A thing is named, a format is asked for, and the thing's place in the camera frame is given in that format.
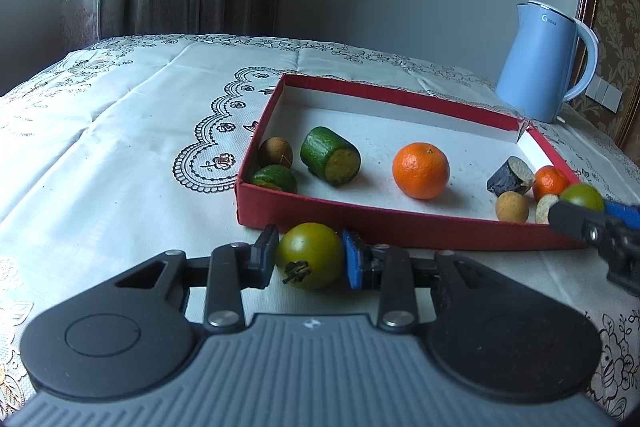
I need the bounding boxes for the green tomato with stem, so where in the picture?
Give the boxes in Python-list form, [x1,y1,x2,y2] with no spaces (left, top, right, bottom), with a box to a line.
[276,222,345,291]

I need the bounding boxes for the small orange mandarin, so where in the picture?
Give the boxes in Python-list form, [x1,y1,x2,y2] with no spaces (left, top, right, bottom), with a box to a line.
[533,166,570,202]

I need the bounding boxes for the brown longan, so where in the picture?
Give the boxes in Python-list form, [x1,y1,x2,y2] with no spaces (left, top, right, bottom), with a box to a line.
[257,136,293,168]
[495,191,529,223]

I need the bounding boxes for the large orange mandarin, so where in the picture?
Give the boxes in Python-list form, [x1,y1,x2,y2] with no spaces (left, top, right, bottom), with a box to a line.
[392,142,450,200]

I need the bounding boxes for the green cucumber chunk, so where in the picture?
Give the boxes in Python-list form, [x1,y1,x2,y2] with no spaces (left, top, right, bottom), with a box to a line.
[300,127,361,186]

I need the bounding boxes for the small green cucumber end piece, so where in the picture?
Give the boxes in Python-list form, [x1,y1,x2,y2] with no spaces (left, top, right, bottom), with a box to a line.
[250,165,297,194]

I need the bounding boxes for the red shallow cardboard box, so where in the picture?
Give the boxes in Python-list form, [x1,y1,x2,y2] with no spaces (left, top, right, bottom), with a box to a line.
[234,74,579,251]

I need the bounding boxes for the light blue electric kettle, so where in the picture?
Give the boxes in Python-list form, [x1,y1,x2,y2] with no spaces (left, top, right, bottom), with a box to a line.
[496,0,599,122]

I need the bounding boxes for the white wall switch panel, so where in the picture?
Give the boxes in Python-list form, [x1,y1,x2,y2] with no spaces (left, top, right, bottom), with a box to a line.
[586,75,623,114]

